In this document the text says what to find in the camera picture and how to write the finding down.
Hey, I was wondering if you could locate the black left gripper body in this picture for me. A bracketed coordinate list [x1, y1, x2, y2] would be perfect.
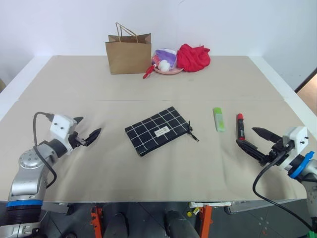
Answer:
[68, 131, 88, 150]

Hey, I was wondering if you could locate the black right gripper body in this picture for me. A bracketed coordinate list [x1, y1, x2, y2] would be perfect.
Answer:
[265, 138, 292, 164]

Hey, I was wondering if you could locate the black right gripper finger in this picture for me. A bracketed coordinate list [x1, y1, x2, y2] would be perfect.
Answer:
[252, 127, 283, 143]
[235, 139, 270, 166]

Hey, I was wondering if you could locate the black checked zipper pouch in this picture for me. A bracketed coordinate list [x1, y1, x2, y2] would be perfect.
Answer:
[124, 106, 200, 157]

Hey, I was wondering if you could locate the red black marker pen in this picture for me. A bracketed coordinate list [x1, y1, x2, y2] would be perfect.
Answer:
[235, 113, 247, 140]

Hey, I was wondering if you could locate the green white eraser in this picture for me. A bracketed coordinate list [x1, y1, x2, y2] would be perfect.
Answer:
[212, 107, 227, 133]

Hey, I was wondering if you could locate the brown wooden panel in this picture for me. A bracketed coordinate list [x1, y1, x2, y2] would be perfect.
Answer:
[294, 67, 317, 110]

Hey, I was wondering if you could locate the beige table cover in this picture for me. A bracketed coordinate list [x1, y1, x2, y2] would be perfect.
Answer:
[0, 55, 311, 203]

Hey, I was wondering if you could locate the brown paper bag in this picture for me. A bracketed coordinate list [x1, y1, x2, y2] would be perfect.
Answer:
[105, 22, 152, 75]

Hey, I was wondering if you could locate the red plastic clip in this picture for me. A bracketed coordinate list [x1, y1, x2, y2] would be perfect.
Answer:
[142, 63, 157, 80]

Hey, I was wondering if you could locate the white fluffy ball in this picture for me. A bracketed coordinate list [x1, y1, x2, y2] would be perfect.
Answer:
[158, 59, 172, 73]

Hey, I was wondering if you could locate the pink plate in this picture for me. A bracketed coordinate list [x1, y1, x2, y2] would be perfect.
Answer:
[154, 65, 185, 76]

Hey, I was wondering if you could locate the dark rounded shape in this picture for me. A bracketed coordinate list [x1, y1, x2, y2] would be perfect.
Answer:
[164, 209, 200, 238]

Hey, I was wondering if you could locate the red crumpled cloth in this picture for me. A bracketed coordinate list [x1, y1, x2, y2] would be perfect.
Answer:
[176, 43, 211, 73]

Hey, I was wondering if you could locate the purple white plastic bag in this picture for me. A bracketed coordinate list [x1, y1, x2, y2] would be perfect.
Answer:
[151, 47, 178, 70]

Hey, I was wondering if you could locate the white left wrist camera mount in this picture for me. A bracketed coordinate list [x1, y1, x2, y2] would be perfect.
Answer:
[49, 114, 78, 149]

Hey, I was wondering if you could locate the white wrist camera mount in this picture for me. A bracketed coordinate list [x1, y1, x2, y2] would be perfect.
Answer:
[49, 114, 78, 149]
[281, 126, 309, 172]

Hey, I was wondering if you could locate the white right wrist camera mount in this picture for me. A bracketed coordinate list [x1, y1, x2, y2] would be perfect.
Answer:
[281, 126, 309, 172]

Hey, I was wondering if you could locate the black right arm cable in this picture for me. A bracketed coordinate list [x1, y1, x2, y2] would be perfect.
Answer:
[252, 148, 314, 233]

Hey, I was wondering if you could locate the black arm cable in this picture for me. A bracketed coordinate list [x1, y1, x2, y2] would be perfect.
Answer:
[33, 112, 58, 189]
[252, 148, 314, 233]

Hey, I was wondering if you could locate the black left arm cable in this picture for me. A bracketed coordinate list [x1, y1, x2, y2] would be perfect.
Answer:
[33, 112, 58, 189]

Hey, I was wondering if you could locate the orange metal frame post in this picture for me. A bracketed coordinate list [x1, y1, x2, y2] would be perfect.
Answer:
[198, 205, 213, 238]
[90, 204, 104, 238]

